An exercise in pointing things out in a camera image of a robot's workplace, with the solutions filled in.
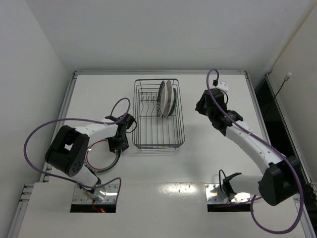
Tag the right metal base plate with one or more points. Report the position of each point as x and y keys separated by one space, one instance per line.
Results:
x=215 y=197

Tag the metal base plate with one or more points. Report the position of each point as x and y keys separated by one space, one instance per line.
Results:
x=215 y=197
x=103 y=195

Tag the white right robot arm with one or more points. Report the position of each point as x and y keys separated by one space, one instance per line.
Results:
x=277 y=182

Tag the blue floral green plate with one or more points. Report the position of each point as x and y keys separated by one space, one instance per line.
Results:
x=174 y=102

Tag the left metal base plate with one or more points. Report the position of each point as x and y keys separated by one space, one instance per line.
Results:
x=103 y=195

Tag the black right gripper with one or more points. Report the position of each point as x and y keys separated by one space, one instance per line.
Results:
x=202 y=103

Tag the white plate teal rim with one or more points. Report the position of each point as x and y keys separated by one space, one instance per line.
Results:
x=170 y=98

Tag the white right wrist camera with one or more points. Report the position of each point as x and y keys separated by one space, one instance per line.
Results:
x=223 y=86

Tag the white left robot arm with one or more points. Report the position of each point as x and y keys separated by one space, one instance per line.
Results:
x=67 y=153

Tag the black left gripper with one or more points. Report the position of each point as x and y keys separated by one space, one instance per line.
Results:
x=118 y=143

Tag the aluminium table frame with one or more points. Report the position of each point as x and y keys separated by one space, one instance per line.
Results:
x=163 y=192

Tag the grey wire dish rack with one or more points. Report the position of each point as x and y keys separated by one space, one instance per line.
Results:
x=153 y=132

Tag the green red rimmed plate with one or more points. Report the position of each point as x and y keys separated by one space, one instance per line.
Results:
x=100 y=159
x=161 y=99

